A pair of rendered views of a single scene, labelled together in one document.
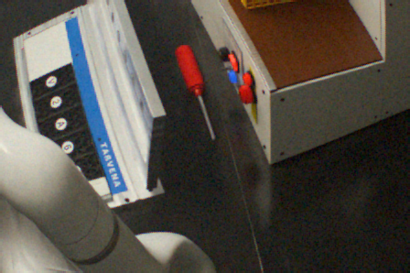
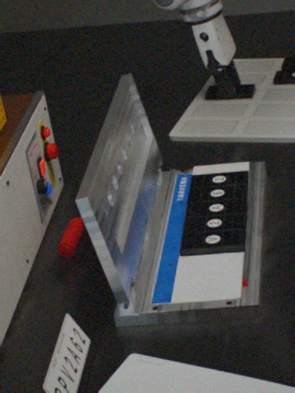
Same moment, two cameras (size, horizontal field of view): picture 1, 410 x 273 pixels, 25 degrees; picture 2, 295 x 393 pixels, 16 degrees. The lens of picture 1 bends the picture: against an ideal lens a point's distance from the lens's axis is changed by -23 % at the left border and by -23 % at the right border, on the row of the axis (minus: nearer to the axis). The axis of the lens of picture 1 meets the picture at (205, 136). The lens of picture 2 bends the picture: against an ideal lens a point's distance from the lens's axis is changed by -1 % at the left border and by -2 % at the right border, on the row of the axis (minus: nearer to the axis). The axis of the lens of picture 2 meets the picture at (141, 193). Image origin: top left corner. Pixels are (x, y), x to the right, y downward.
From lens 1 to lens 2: 2.56 m
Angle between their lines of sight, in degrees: 93
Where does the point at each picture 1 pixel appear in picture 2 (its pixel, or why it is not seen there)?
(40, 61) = (220, 269)
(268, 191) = (77, 178)
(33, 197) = not seen: outside the picture
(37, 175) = not seen: outside the picture
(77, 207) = not seen: outside the picture
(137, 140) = (149, 147)
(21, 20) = (240, 347)
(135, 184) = (168, 176)
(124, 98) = (142, 169)
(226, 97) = (59, 227)
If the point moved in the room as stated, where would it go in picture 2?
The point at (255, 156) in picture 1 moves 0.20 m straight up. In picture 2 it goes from (68, 195) to (47, 94)
